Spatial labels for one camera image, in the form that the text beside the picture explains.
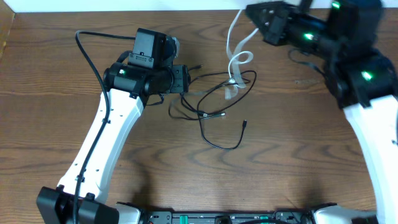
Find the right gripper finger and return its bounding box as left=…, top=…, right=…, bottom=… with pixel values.
left=245, top=1, right=289, bottom=16
left=248, top=12, right=274, bottom=40

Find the white usb cable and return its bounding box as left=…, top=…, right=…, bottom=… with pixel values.
left=224, top=9, right=260, bottom=100

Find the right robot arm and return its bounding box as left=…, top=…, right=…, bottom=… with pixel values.
left=246, top=0, right=397, bottom=223

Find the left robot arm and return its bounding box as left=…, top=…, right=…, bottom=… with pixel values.
left=36, top=28, right=190, bottom=223

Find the cardboard panel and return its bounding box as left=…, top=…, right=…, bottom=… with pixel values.
left=0, top=0, right=15, bottom=57

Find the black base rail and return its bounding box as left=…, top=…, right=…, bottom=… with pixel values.
left=138, top=209, right=315, bottom=224

